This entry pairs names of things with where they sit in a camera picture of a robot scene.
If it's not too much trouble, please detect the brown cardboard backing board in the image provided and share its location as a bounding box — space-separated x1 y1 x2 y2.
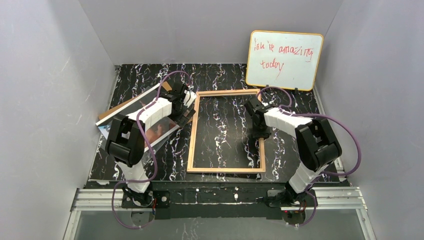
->
96 81 174 127

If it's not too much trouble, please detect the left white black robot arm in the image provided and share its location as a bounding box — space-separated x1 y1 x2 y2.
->
105 83 197 203

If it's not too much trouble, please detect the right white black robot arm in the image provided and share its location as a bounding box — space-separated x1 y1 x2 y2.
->
244 97 342 207

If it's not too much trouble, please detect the black marble pattern mat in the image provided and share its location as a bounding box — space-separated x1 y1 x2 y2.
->
85 63 342 184

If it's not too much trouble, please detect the printed photo with white border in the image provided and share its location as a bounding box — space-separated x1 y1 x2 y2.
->
95 82 181 153

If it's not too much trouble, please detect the yellow rimmed whiteboard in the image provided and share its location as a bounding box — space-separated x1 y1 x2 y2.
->
245 30 324 91

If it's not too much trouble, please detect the white wooden picture frame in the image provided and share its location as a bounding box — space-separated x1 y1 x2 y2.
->
187 89 266 174

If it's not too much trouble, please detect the clear plastic sheet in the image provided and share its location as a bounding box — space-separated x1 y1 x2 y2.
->
97 99 183 168

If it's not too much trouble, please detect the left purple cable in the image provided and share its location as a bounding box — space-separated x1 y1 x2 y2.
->
111 70 193 230

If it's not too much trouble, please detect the aluminium rail base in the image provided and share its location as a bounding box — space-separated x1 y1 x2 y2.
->
63 182 376 240

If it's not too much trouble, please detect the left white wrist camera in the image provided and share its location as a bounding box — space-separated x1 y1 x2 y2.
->
183 90 197 107

